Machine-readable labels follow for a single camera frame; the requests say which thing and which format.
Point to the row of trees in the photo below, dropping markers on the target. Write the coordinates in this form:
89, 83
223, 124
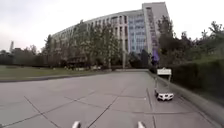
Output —
90, 46

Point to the grey paved path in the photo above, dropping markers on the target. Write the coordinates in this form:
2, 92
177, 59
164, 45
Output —
100, 96

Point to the large curved grey building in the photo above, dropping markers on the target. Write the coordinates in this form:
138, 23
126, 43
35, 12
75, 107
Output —
136, 31

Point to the small white robot with sign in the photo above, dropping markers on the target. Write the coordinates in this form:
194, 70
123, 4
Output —
164, 96

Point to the robot's own part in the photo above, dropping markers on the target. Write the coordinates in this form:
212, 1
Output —
141, 125
76, 125

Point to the grass lawn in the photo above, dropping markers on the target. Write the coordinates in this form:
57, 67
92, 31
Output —
30, 72

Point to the dark green hedge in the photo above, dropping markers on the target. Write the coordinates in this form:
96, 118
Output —
200, 76

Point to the grey stone kerb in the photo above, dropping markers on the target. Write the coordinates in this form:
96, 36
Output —
200, 103

